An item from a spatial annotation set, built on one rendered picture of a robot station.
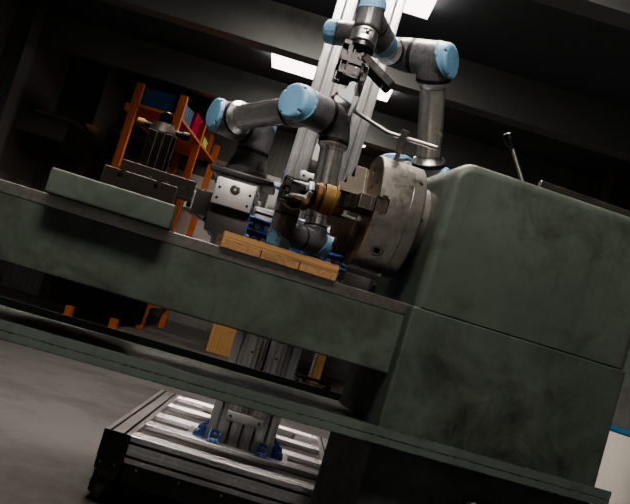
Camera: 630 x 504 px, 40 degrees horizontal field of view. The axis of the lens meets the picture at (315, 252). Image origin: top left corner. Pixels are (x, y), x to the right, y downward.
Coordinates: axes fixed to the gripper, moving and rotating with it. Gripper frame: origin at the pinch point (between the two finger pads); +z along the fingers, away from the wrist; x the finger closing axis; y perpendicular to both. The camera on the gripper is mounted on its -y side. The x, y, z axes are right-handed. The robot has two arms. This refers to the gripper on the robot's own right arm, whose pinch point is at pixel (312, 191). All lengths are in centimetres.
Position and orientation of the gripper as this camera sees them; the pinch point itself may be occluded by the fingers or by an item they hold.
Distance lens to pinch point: 231.3
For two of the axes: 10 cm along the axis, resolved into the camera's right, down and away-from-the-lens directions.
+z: 1.5, -0.3, -9.9
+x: 2.8, -9.6, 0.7
